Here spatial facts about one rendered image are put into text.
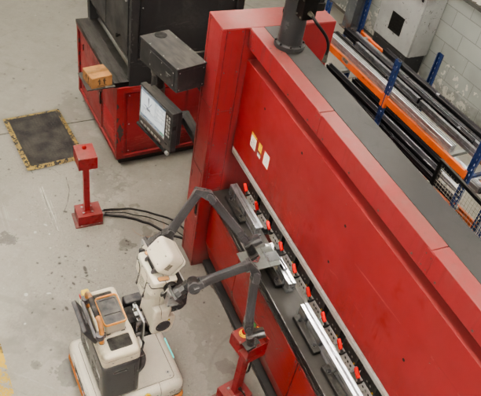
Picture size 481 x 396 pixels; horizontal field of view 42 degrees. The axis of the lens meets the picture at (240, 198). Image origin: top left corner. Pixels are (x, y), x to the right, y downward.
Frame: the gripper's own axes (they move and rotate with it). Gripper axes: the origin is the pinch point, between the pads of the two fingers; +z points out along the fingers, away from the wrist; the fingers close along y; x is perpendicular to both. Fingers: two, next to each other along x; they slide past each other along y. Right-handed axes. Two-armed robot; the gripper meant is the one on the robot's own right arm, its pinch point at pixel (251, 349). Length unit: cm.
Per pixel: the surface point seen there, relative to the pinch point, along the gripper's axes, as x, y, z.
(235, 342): 9.2, -6.9, -2.3
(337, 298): -29, 46, -58
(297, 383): -30.3, 14.2, 15.8
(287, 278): 24, 46, -13
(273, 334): 6.9, 21.8, 14.3
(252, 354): -4.5, -2.3, -2.3
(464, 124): 61, 256, -6
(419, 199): -46, 79, -141
